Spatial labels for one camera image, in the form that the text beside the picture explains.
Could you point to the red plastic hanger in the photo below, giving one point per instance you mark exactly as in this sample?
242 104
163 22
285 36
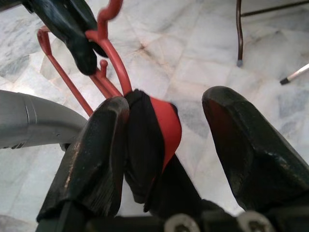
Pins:
117 62

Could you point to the silver metal clothes rack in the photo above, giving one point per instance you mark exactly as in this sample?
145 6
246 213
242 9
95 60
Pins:
297 73

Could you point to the black garment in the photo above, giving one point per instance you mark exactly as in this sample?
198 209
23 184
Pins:
142 145

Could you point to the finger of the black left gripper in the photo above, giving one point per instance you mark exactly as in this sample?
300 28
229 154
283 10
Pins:
101 52
65 24

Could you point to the dark metal chair frame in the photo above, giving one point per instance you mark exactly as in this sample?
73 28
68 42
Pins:
239 33

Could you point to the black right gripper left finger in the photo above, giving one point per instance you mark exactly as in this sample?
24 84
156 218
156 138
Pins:
96 157

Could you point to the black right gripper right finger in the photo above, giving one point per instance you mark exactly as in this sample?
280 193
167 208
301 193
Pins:
253 164

